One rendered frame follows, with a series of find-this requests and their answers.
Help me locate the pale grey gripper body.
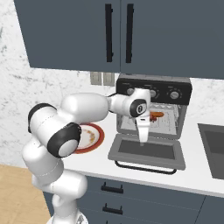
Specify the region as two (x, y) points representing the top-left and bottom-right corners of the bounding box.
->
(136, 121), (151, 144)

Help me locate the grey toaster oven door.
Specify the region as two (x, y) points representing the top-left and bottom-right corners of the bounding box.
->
(107, 133), (187, 172)

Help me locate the orange baguette bread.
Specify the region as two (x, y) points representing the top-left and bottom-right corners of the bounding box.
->
(150, 110), (166, 119)

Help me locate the black and grey toaster oven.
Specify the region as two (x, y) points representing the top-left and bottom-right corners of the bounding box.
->
(115, 73), (193, 138)

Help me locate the dark grey upper cupboard door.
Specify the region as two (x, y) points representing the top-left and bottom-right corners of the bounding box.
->
(13, 0), (122, 74)
(120, 0), (224, 81)

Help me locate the dark grey cupboard door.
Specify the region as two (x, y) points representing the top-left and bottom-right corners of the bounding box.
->
(13, 0), (122, 74)
(120, 0), (224, 81)
(194, 194), (224, 224)

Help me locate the dark grey lower cupboard door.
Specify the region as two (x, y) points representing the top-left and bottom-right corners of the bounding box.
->
(194, 194), (224, 224)

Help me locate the red rimmed white plate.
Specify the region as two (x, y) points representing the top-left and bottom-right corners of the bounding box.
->
(72, 122), (106, 155)

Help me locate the dark grey drawer front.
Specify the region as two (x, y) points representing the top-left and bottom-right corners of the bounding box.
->
(84, 174), (207, 212)
(76, 191), (204, 224)

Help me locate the dark grey sink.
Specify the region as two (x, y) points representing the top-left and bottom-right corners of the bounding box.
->
(197, 122), (224, 180)

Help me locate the black toaster oven door handle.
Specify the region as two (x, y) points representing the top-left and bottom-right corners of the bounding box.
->
(114, 159), (179, 176)

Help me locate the grey wall socket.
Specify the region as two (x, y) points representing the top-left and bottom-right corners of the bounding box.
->
(102, 72), (116, 88)
(89, 71), (103, 87)

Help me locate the black drawer handle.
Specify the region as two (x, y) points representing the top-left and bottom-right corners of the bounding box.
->
(101, 202), (123, 216)
(101, 181), (124, 194)

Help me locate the black upper cupboard handle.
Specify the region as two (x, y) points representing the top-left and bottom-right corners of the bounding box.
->
(125, 3), (135, 64)
(105, 3), (115, 63)

